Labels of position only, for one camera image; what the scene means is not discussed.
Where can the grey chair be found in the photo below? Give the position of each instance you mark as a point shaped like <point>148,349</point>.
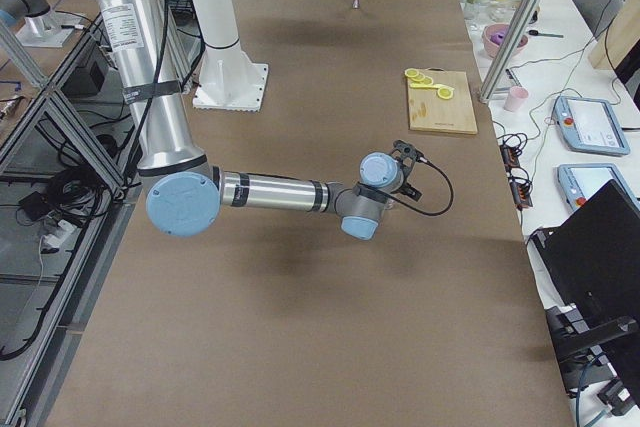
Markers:
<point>598,14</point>

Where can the aluminium frame post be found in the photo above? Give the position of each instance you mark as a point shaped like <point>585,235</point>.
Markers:
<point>506,51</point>

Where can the wooden cutting board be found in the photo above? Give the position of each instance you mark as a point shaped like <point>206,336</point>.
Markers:
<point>429,113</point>

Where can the pink bowl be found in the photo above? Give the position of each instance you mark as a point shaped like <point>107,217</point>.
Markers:
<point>493,37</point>

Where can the teach pendant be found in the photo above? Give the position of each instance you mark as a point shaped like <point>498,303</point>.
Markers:
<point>590,125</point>
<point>579,182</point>

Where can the lone front lemon slice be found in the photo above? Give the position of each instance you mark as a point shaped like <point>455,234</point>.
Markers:
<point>445,93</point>

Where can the pink cup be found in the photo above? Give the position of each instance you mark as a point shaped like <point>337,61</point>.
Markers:
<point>516,98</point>

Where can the yellow plastic knife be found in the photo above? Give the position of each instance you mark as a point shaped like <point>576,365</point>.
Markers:
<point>436,86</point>

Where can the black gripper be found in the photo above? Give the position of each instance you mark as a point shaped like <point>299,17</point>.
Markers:
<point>391,203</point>

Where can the middle lemon slice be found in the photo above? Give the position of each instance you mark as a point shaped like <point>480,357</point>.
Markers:
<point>420,78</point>

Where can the lemon slice at board end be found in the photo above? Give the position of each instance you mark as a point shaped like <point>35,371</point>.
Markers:
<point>413,73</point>

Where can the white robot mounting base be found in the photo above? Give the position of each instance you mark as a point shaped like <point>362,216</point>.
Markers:
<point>228,79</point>

